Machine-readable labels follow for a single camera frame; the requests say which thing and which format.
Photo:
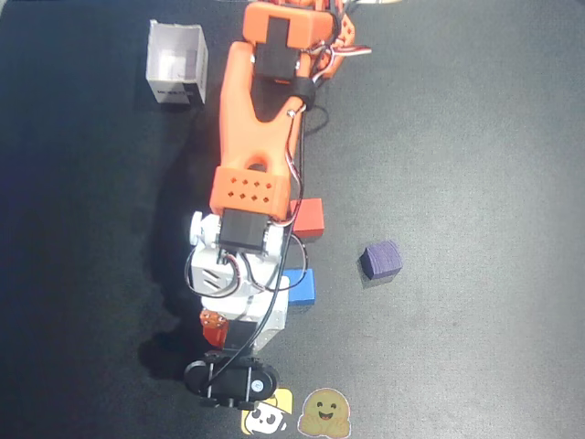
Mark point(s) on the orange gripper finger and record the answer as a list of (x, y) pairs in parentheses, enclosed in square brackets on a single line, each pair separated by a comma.
[(215, 333)]

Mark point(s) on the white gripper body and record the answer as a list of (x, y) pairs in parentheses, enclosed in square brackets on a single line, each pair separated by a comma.
[(242, 336)]

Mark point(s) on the orange and white robot arm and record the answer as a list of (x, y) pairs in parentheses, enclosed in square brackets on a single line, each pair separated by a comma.
[(242, 114)]

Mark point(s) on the blue cube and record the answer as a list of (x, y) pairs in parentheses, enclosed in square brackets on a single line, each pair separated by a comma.
[(302, 288)]

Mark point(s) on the red cube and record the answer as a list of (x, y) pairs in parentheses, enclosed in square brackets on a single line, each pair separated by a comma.
[(311, 218)]

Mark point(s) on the purple cube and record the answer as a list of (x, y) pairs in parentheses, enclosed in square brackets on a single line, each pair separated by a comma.
[(383, 260)]

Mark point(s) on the yellow robot mascot sticker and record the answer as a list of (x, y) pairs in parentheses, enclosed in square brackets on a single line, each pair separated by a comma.
[(282, 404)]

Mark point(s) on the hugging face emoji sticker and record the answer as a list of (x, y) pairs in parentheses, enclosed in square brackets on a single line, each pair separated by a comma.
[(324, 411)]

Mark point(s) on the black fabric mat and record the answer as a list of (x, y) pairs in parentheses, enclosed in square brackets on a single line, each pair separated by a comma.
[(480, 183)]

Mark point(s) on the white open cardboard box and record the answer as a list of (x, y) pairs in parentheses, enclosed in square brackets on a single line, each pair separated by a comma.
[(176, 59)]

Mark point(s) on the black gripper-mounted camera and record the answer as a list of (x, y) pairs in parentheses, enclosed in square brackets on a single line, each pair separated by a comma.
[(228, 382)]

